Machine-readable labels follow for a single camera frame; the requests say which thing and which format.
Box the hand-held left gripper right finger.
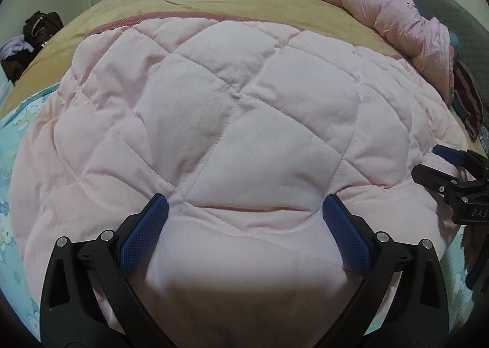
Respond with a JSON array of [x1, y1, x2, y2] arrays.
[[323, 194, 450, 348]]

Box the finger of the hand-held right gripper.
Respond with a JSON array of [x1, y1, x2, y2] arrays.
[[411, 163, 464, 196], [433, 144, 483, 171]]

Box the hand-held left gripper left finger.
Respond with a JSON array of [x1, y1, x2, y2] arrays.
[[40, 193, 180, 348]]

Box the pink quilted garment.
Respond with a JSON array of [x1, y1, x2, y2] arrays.
[[9, 9, 469, 348]]

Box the maroon striped cloth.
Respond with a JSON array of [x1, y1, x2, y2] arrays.
[[453, 61, 486, 142]]

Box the grey padded headboard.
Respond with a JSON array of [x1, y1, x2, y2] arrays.
[[378, 0, 489, 112]]

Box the crumpled pink quilt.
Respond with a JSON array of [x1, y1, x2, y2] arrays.
[[279, 0, 459, 100]]

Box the blue printed bedsheet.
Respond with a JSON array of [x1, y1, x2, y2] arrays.
[[0, 82, 476, 337]]

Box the lilac clothing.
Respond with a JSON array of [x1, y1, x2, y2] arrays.
[[0, 35, 37, 63]]

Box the dark bag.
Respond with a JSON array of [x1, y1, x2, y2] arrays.
[[22, 11, 65, 47]]

